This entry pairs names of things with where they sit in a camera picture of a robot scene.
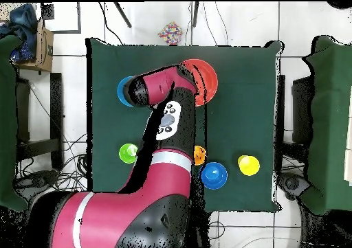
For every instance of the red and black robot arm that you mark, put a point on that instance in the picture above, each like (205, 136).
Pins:
(154, 198)

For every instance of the blue cloth bundle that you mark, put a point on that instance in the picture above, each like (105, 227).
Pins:
(23, 20)

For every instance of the orange plastic cup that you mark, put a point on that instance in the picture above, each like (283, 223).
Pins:
(199, 155)

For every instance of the black rectangular frame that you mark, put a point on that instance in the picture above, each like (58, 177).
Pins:
(79, 17)

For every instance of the small dark blue bowl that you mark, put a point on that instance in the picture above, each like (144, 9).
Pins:
(214, 175)

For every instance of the green plastic cup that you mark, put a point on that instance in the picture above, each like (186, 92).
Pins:
(127, 153)

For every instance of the small light blue bowl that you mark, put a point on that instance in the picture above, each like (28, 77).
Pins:
(122, 92)

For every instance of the black pedestal foot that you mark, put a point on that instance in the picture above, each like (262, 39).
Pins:
(293, 183)
(38, 179)

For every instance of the black stool frame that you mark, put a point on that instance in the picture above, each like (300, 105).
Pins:
(56, 138)
(301, 107)

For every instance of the dark green tablecloth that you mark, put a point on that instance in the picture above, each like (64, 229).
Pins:
(255, 66)

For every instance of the yellow plastic cup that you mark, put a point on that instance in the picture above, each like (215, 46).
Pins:
(249, 165)

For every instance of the wide orange-red bowl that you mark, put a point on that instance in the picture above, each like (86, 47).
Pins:
(209, 80)

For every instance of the black tripod leg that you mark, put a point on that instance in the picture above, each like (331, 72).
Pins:
(122, 14)
(195, 14)

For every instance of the cardboard box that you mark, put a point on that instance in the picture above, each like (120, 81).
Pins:
(44, 53)

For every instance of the green cloth covered table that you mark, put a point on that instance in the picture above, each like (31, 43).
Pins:
(330, 121)
(8, 121)

